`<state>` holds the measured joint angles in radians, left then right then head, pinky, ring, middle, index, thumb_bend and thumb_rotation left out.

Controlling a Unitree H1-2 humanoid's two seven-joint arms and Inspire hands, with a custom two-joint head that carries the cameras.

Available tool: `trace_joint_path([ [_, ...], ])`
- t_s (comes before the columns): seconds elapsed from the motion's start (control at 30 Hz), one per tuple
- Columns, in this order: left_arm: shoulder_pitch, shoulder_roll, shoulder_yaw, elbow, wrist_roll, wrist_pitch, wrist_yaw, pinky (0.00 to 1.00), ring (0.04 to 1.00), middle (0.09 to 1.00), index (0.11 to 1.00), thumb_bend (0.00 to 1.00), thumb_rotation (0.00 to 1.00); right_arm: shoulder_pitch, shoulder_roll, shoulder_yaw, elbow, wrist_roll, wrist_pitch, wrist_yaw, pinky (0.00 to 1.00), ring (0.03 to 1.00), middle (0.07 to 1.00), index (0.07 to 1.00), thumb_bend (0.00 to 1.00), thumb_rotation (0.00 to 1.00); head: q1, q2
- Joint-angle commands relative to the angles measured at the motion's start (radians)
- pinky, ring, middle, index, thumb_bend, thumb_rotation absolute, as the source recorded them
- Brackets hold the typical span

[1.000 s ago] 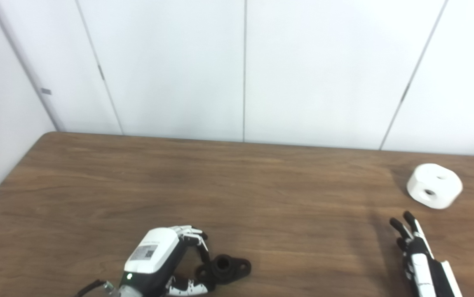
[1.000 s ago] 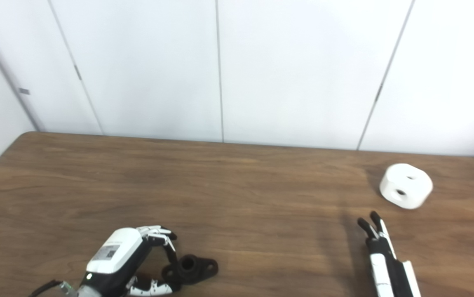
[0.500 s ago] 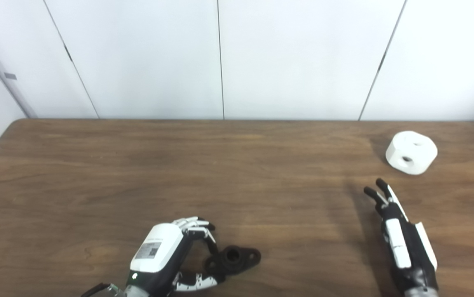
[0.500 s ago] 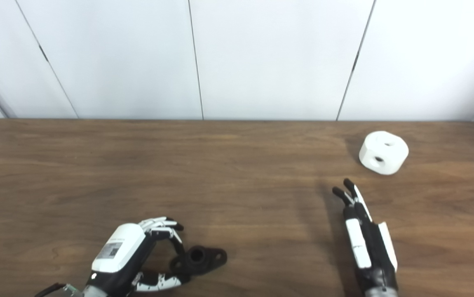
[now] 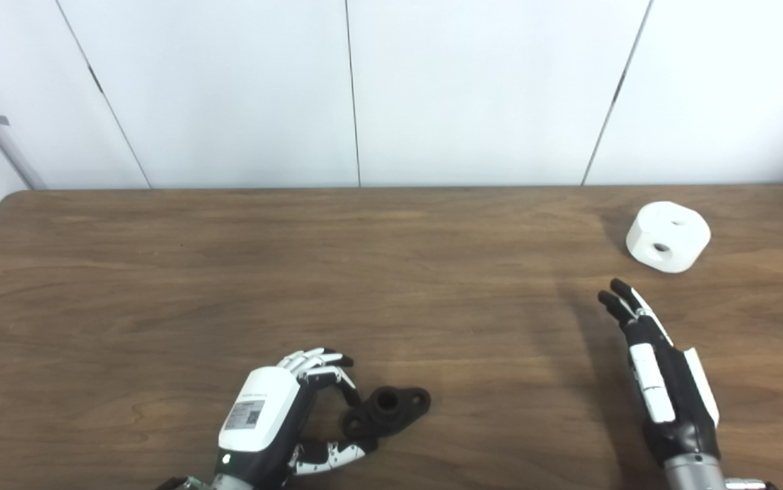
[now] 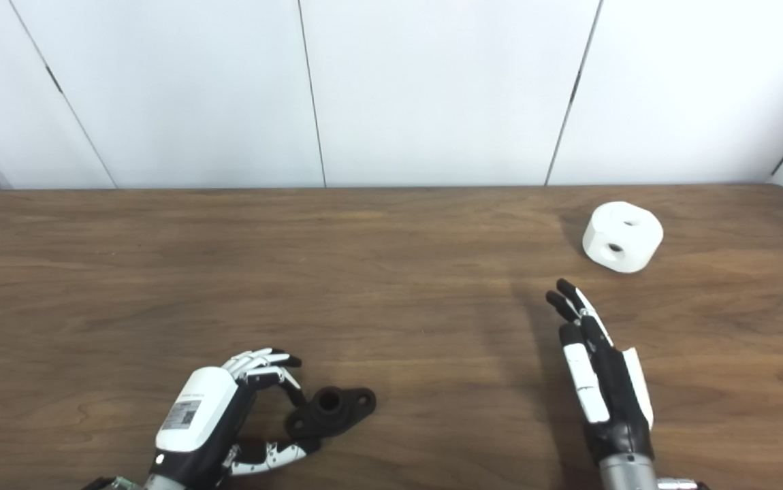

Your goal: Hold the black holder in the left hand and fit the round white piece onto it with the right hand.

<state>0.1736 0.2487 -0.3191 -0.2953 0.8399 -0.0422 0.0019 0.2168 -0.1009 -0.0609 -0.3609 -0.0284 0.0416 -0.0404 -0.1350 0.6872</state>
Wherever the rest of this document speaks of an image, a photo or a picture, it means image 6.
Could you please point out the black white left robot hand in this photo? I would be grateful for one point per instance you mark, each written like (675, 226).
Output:
(201, 415)

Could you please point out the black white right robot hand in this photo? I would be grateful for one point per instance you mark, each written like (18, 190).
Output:
(602, 388)

